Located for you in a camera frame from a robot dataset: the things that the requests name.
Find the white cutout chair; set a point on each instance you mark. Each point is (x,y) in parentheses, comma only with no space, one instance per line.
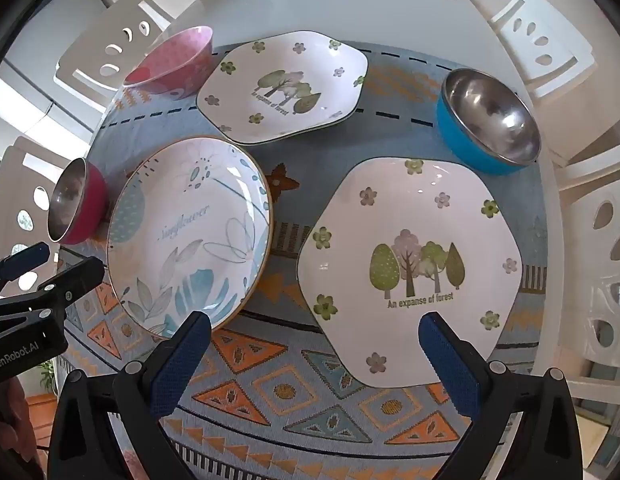
(597,255)
(555,60)
(90,45)
(20,170)

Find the round floral plate orange rim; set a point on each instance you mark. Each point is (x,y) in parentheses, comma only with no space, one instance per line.
(190,230)

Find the red steel bowl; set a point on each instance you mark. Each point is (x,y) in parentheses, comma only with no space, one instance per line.
(92,200)

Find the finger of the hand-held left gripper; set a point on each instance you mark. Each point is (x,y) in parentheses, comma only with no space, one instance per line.
(20,262)
(75,280)

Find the blue steel bowl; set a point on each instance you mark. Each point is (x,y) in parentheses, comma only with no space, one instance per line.
(490,110)

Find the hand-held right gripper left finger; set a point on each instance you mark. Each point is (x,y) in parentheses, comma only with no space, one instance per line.
(182,360)

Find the pink dotted bowl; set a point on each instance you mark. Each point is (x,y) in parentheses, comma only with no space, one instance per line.
(175,60)

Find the green potted plant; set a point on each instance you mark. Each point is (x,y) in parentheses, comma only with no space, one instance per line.
(47,377)

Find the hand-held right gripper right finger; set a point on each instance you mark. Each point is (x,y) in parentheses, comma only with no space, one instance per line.
(450,365)

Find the patterned blue table mat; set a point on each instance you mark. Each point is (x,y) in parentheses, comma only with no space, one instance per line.
(290,400)

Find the hexagonal tree print plate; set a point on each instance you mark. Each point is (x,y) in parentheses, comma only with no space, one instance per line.
(415,220)
(285,60)

